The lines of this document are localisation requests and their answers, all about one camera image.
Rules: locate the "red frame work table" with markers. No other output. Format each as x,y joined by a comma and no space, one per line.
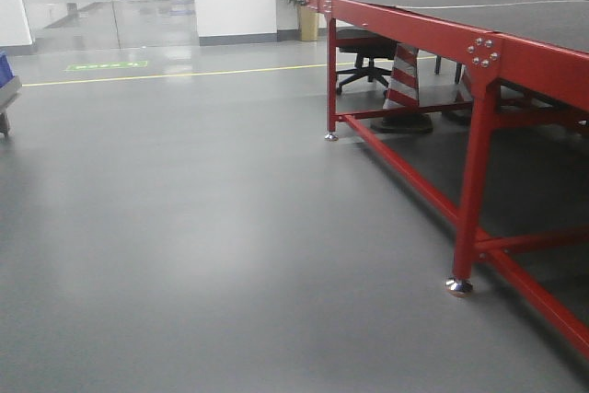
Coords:
527,61

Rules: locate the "red white traffic cone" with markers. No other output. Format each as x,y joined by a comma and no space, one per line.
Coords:
403,91

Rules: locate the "black office chair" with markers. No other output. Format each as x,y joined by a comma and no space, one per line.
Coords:
367,47

